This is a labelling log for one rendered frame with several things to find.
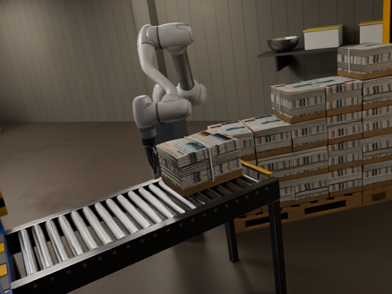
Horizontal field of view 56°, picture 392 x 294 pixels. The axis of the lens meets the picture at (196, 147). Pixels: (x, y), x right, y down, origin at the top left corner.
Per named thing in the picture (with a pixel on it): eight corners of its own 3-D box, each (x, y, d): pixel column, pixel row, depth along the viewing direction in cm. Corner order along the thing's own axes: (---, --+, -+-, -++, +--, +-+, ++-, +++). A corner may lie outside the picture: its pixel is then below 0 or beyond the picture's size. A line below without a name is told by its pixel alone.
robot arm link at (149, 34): (133, 41, 207) (157, 38, 206) (135, 21, 217) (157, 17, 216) (140, 59, 218) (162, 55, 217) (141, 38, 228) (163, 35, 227)
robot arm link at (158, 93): (157, 110, 283) (151, 82, 276) (180, 107, 282) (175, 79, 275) (153, 115, 268) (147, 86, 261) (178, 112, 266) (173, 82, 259)
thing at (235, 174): (216, 162, 232) (215, 156, 231) (242, 175, 208) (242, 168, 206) (194, 170, 225) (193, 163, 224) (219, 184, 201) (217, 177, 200)
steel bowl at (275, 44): (304, 47, 505) (303, 35, 499) (296, 52, 468) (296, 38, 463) (272, 50, 526) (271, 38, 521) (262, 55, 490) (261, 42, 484)
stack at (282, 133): (218, 213, 334) (206, 125, 307) (339, 188, 346) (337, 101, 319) (228, 235, 297) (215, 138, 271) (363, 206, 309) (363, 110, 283)
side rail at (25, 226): (224, 171, 249) (222, 154, 245) (228, 173, 244) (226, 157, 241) (11, 250, 191) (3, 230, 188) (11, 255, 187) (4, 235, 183)
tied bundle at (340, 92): (304, 107, 316) (303, 80, 309) (336, 101, 319) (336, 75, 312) (326, 117, 280) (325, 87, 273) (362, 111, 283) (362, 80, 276)
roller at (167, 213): (145, 192, 218) (143, 185, 216) (181, 224, 178) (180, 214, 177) (137, 195, 216) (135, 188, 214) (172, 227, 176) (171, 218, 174)
